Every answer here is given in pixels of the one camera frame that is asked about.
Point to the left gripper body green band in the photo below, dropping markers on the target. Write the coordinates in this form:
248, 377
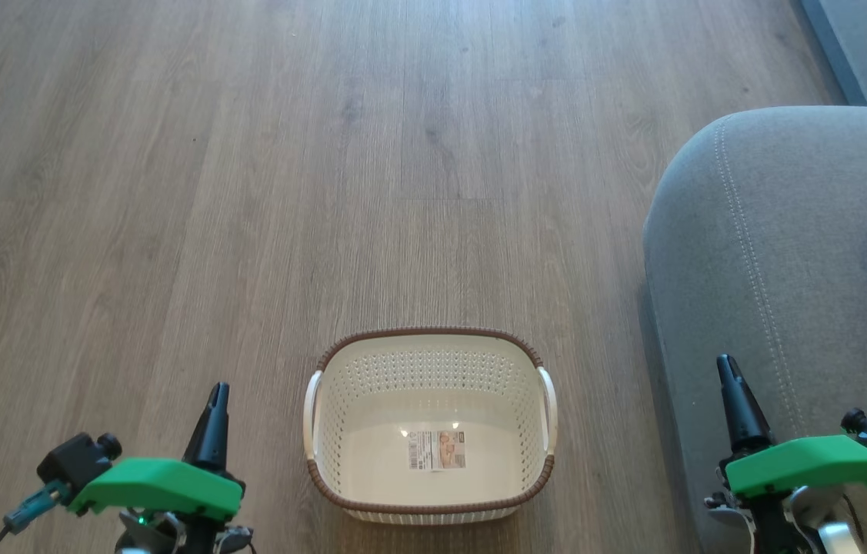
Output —
164, 488

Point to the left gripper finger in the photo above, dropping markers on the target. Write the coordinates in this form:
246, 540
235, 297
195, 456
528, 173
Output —
214, 438

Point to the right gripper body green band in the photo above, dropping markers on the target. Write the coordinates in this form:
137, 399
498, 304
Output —
810, 462

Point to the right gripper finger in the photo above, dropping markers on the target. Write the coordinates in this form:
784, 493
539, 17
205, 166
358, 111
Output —
745, 423

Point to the grey fabric sofa seat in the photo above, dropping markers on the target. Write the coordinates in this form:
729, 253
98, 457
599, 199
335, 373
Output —
787, 269

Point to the cream laundry basket brown rim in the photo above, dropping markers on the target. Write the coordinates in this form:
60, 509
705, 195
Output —
433, 415

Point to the paper label sticker in basket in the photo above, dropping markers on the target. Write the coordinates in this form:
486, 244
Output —
437, 450

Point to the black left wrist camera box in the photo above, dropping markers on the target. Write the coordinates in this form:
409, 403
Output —
75, 458

